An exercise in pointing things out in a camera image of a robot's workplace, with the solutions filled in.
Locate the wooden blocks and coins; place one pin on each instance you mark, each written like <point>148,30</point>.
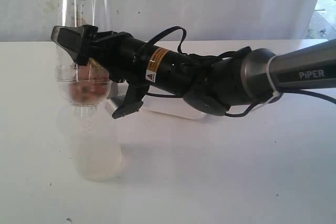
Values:
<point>91,84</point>

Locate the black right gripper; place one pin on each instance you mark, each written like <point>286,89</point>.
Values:
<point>122,55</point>

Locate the translucent plastic container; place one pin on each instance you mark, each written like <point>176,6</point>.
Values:
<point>92,140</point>

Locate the clear plastic dome lid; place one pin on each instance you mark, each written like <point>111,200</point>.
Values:
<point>72,110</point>

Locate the clear plastic shaker cup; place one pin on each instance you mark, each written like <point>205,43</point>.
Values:
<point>79,21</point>

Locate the white rectangular tray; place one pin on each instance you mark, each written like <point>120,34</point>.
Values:
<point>169,106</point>

